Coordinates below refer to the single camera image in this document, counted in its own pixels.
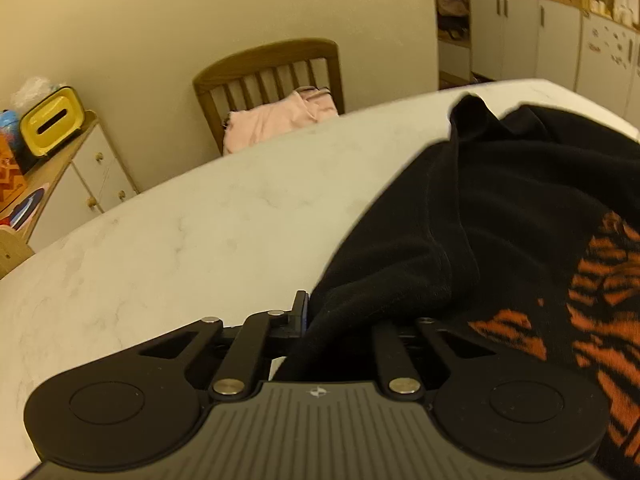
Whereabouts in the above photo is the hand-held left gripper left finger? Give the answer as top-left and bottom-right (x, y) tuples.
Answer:
(136, 290), (311, 402)

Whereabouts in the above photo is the black sweater with orange tiger print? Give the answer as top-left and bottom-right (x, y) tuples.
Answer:
(272, 92), (640, 476)

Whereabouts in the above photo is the white cabinet with handles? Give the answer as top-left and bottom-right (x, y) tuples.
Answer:
(470, 0), (584, 92)

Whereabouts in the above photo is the yellow bread box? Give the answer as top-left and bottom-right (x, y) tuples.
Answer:
(19, 86), (86, 159)

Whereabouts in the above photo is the clear plastic bag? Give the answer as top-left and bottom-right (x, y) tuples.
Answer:
(12, 76), (65, 111)

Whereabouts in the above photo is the white cabinet with small prints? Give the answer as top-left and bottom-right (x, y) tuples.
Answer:
(575, 10), (640, 122)

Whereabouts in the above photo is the brown wooden chair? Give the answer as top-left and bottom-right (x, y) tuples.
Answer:
(192, 37), (346, 157)

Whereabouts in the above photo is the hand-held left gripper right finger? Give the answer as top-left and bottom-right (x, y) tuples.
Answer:
(372, 316), (507, 404)

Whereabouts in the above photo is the pink cloth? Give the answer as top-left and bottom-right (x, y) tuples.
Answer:
(222, 87), (340, 156)

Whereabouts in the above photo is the white sideboard with wooden top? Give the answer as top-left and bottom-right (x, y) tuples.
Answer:
(0, 110), (141, 256)

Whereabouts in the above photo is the blue plate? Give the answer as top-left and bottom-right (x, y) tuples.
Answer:
(0, 187), (48, 228)

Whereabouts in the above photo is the orange patterned bag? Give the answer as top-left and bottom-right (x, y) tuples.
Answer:
(0, 132), (29, 207)

